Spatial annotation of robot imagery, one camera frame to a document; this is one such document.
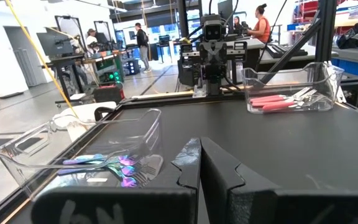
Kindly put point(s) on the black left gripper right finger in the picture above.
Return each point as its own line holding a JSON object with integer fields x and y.
{"x": 219, "y": 180}

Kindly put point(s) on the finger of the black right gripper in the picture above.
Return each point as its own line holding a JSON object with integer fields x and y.
{"x": 220, "y": 71}
{"x": 210, "y": 71}

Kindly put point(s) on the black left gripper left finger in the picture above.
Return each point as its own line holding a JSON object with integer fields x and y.
{"x": 188, "y": 168}

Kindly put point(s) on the iridescent rainbow metal fork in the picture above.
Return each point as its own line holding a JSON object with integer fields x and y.
{"x": 79, "y": 171}
{"x": 82, "y": 158}
{"x": 129, "y": 183}

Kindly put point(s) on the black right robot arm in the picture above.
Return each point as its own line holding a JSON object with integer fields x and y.
{"x": 214, "y": 88}

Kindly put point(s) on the silver mounting plate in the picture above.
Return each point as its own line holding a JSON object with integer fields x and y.
{"x": 199, "y": 91}

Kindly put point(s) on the yellow tape tag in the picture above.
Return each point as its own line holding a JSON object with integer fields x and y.
{"x": 186, "y": 40}

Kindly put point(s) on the person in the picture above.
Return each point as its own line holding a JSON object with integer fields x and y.
{"x": 261, "y": 28}
{"x": 142, "y": 39}
{"x": 238, "y": 26}
{"x": 91, "y": 40}

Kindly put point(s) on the light wooden table board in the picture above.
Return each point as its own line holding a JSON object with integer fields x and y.
{"x": 166, "y": 94}

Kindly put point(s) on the black structural pillar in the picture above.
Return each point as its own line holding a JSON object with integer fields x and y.
{"x": 182, "y": 12}

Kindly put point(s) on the black keyboard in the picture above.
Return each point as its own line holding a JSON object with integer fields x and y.
{"x": 275, "y": 49}

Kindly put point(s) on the black support strut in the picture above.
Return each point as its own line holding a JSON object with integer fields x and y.
{"x": 303, "y": 39}

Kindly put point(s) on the black computer case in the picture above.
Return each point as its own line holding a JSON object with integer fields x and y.
{"x": 107, "y": 95}

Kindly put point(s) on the clear plastic bin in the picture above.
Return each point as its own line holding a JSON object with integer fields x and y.
{"x": 331, "y": 77}
{"x": 26, "y": 146}

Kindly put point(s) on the grey trash can white bag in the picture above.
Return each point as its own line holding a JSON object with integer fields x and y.
{"x": 82, "y": 112}

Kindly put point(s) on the blue storage bins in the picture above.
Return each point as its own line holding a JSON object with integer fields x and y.
{"x": 353, "y": 67}

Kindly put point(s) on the black monitor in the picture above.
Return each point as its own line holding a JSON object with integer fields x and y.
{"x": 54, "y": 45}

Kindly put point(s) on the grey double door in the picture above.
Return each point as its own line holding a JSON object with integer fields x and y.
{"x": 23, "y": 62}

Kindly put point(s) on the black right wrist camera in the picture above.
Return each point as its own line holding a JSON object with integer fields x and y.
{"x": 213, "y": 31}

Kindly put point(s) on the black curved bracket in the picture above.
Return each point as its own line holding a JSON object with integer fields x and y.
{"x": 96, "y": 114}

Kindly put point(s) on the black rig post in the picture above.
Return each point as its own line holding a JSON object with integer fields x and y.
{"x": 325, "y": 31}

